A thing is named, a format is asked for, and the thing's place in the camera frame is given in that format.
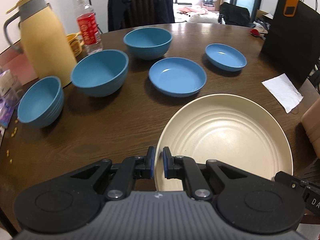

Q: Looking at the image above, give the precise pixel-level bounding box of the pink paper box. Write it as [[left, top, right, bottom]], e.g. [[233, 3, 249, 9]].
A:
[[0, 41, 38, 85]]

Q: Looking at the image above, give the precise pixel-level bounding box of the small blue bowl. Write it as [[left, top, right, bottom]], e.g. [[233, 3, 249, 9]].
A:
[[17, 76, 64, 128]]

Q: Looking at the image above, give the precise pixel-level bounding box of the red label water bottle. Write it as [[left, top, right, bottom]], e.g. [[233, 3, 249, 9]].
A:
[[76, 0, 104, 55]]

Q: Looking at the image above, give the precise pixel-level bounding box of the medium blue bowl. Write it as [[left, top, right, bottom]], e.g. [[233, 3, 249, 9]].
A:
[[71, 49, 129, 97]]

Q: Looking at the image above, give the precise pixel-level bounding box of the pink storage case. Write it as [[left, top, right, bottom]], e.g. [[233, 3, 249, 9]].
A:
[[301, 102, 320, 160]]

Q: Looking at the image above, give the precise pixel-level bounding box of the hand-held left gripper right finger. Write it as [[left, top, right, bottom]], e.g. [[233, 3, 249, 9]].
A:
[[162, 146, 253, 200]]

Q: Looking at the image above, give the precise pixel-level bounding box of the black paper bag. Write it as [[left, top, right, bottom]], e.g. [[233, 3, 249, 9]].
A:
[[260, 0, 320, 83]]

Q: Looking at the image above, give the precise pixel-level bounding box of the pink blanket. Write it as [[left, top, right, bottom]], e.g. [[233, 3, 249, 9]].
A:
[[176, 5, 209, 15]]

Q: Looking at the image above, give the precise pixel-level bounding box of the white paper napkin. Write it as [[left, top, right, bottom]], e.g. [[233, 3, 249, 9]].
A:
[[261, 73, 304, 113]]

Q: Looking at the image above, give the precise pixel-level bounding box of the purple printed plastic bag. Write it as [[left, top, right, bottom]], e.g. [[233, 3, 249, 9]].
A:
[[0, 70, 20, 128]]

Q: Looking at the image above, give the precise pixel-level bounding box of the yellow bear mug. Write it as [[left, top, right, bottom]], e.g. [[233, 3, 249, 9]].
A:
[[66, 32, 85, 57]]

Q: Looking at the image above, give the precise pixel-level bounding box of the small blue plate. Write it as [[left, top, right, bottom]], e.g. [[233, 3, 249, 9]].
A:
[[205, 43, 248, 72]]

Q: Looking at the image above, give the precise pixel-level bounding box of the cream ribbed plate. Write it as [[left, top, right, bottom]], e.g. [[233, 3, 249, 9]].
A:
[[154, 94, 293, 192]]

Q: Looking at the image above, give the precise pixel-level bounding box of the dark chair with jacket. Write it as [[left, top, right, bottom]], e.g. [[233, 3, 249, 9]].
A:
[[108, 0, 175, 32]]

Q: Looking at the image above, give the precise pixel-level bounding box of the yellow thermos jug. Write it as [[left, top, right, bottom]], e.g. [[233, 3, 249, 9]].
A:
[[3, 0, 78, 88]]

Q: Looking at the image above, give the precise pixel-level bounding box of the black folding chair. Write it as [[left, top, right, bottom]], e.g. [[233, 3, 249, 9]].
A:
[[218, 2, 251, 27]]

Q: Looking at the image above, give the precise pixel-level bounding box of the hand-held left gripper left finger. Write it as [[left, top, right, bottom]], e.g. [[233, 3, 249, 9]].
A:
[[67, 146, 156, 200]]

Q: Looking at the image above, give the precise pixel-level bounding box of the wide blue plate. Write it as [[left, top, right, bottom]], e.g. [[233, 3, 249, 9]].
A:
[[149, 57, 207, 98]]

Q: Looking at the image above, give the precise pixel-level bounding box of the large blue bowl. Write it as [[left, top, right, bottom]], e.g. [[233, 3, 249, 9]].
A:
[[123, 27, 173, 60]]

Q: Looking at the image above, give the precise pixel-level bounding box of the slatted wooden chair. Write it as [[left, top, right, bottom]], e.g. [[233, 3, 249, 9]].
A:
[[126, 0, 157, 28]]

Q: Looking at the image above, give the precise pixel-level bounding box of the white pet bed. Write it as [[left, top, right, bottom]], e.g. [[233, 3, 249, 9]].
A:
[[187, 12, 220, 24]]

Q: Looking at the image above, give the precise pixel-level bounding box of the open cardboard box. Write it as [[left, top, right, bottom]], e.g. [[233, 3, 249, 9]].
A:
[[252, 10, 273, 34]]

